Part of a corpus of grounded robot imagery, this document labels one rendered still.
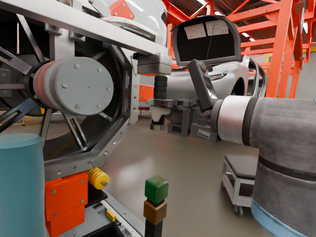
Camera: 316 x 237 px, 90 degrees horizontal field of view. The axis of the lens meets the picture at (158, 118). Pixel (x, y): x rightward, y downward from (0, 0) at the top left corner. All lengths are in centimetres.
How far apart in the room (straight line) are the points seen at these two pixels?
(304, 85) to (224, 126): 1293
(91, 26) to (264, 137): 35
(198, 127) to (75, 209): 48
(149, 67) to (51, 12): 23
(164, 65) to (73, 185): 46
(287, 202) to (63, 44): 58
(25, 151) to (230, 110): 38
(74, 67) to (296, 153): 40
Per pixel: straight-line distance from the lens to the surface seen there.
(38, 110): 108
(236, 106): 30
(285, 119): 28
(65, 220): 65
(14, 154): 39
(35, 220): 47
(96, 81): 39
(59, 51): 53
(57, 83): 37
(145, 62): 46
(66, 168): 57
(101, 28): 37
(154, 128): 43
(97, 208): 111
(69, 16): 35
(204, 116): 34
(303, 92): 1317
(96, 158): 60
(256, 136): 29
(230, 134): 30
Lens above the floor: 84
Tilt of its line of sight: 8 degrees down
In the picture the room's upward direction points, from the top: 4 degrees clockwise
